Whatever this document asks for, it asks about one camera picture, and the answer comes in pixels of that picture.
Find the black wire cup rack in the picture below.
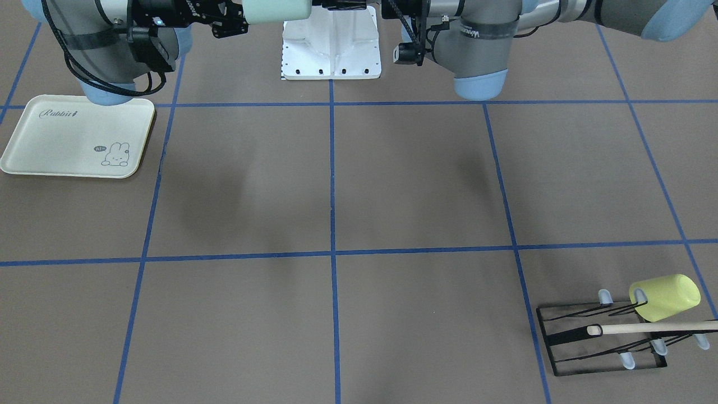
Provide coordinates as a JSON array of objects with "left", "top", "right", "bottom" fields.
[{"left": 536, "top": 289, "right": 716, "bottom": 377}]

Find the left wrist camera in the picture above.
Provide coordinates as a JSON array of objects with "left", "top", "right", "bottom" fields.
[{"left": 393, "top": 43, "right": 425, "bottom": 66}]

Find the yellow cup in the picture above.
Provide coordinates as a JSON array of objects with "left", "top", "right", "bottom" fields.
[{"left": 629, "top": 274, "right": 702, "bottom": 322}]

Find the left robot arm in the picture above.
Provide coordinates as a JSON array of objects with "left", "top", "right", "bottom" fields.
[{"left": 380, "top": 1, "right": 716, "bottom": 102}]

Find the light green cup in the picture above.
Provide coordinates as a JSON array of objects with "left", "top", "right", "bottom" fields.
[{"left": 242, "top": 0, "right": 312, "bottom": 25}]

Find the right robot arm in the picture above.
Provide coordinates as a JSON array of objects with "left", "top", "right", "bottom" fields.
[{"left": 22, "top": 1, "right": 249, "bottom": 107}]

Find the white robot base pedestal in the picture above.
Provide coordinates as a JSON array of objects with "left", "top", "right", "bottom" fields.
[{"left": 280, "top": 6, "right": 382, "bottom": 80}]

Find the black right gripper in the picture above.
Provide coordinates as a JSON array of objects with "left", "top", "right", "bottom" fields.
[{"left": 130, "top": 1, "right": 249, "bottom": 39}]

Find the cream rabbit tray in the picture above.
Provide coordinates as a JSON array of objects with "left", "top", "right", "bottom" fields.
[{"left": 2, "top": 95, "right": 156, "bottom": 179}]

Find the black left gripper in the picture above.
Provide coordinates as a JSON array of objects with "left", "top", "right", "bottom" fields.
[{"left": 312, "top": 0, "right": 431, "bottom": 20}]

